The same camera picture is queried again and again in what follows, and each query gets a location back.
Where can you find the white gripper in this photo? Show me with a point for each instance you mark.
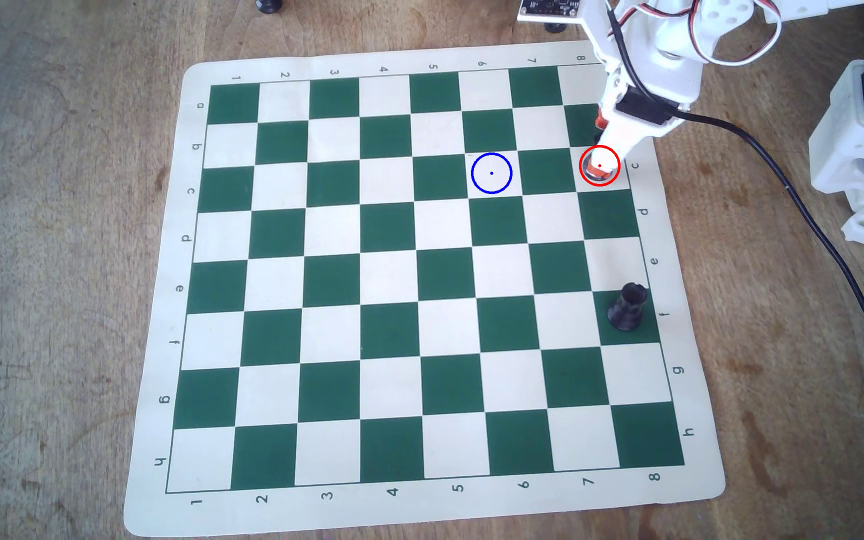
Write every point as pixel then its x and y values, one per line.
pixel 624 131

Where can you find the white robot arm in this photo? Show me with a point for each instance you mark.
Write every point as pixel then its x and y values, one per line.
pixel 848 150

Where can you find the black chess piece top left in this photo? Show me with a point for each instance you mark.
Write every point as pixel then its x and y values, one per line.
pixel 268 5

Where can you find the small dark circuit board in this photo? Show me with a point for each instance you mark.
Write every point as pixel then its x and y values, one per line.
pixel 548 7

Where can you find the green white chessboard mat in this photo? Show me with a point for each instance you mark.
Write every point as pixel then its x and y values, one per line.
pixel 402 300

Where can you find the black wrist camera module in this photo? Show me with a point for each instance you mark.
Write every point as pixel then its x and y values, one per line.
pixel 643 106

